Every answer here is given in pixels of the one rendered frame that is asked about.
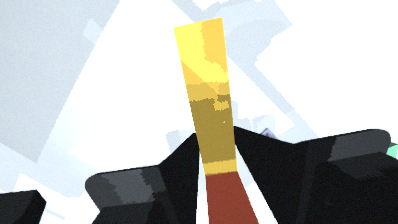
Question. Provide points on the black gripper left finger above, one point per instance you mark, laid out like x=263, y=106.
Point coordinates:
x=172, y=182

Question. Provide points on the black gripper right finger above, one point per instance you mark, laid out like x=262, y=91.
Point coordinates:
x=284, y=171

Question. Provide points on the yellow bar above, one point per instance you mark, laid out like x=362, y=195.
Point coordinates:
x=202, y=52

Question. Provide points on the mint green block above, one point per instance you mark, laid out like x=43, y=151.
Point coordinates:
x=392, y=150

